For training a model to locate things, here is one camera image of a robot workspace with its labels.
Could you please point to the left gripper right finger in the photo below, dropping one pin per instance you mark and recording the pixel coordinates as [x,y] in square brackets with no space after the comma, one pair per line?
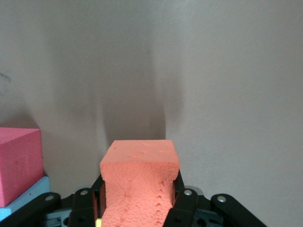
[194,210]

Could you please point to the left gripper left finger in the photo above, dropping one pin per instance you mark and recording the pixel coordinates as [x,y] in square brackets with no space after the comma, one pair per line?
[78,210]

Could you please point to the yellow foam block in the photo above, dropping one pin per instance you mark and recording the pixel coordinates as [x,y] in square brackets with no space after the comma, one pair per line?
[98,223]

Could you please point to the blue foam block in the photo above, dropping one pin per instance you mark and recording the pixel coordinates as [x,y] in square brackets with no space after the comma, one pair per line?
[33,191]

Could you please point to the orange foam block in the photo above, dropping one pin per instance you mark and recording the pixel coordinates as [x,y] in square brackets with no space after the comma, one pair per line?
[139,177]

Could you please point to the red foam block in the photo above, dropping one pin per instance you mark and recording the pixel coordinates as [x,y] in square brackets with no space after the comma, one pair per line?
[19,165]

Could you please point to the brown table cover sheet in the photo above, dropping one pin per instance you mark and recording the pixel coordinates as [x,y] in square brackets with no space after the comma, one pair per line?
[213,82]

